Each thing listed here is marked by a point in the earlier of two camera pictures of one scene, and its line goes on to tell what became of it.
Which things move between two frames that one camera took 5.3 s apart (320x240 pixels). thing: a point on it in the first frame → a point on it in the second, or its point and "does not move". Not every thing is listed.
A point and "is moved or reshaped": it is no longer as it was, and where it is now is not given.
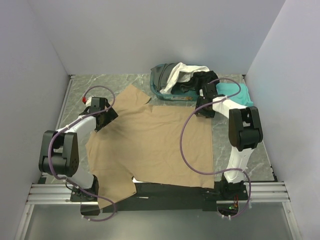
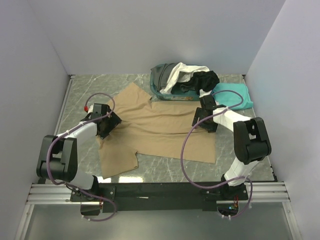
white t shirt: [181, 71] does not move
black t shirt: [198, 82] does not move
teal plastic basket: [171, 96] does not move
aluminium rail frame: [49, 192] does not move
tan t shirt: [142, 145] is moved or reshaped
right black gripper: [210, 114] → [212, 127]
